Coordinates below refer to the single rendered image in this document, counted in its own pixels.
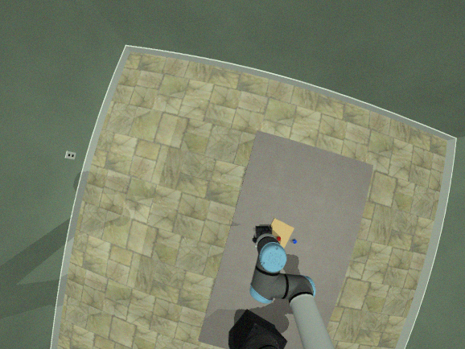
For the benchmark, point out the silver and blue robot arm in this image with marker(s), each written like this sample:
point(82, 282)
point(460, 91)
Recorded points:
point(269, 283)

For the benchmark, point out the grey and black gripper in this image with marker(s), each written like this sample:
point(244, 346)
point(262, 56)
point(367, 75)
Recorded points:
point(260, 229)

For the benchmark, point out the tan flat mat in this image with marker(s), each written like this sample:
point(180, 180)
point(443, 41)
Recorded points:
point(282, 230)

